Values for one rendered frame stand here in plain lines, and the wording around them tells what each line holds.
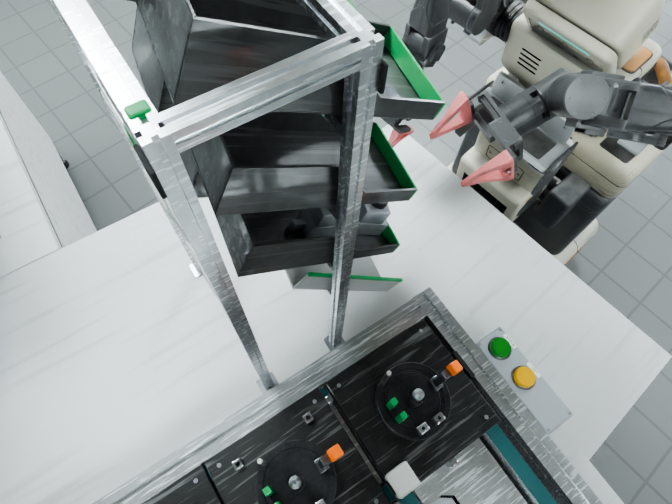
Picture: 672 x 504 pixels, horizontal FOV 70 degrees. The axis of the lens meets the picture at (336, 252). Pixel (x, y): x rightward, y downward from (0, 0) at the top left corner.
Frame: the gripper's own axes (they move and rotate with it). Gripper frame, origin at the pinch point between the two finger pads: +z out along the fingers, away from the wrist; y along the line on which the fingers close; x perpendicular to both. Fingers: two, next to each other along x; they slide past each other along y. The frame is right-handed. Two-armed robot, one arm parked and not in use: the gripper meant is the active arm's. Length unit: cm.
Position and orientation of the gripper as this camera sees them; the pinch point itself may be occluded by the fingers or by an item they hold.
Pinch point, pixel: (449, 157)
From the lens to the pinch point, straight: 76.7
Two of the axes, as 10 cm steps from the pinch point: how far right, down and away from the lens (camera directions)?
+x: 3.4, 2.5, 9.1
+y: 4.1, 8.3, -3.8
